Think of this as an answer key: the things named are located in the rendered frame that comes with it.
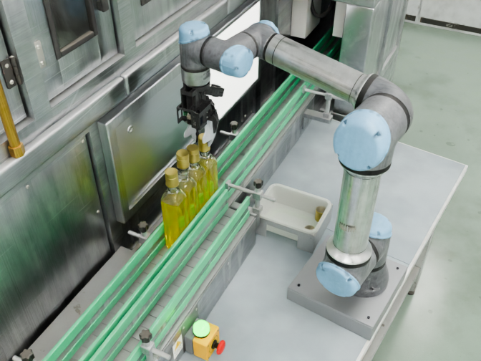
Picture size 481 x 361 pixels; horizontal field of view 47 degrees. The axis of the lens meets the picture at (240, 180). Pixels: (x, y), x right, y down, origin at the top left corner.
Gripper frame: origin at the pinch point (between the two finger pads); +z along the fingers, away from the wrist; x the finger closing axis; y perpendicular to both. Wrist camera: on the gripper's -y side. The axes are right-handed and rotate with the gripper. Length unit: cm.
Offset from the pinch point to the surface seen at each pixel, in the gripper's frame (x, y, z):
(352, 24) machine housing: 13, -90, -1
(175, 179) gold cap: 1.8, 18.1, 0.8
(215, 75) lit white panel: -12.9, -29.4, -2.3
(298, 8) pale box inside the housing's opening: -14, -102, 3
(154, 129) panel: -12.7, 5.8, -2.9
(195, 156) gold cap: 1.3, 6.7, 1.2
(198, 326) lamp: 19, 38, 30
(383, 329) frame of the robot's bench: 59, -33, 95
